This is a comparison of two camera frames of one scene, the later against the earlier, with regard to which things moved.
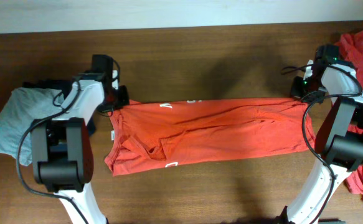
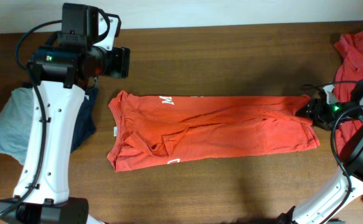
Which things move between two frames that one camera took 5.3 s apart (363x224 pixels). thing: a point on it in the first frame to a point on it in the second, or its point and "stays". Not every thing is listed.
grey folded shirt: [11, 131] stays
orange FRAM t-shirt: [145, 134] stays
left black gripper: [124, 100] to [121, 62]
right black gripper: [296, 92] to [313, 104]
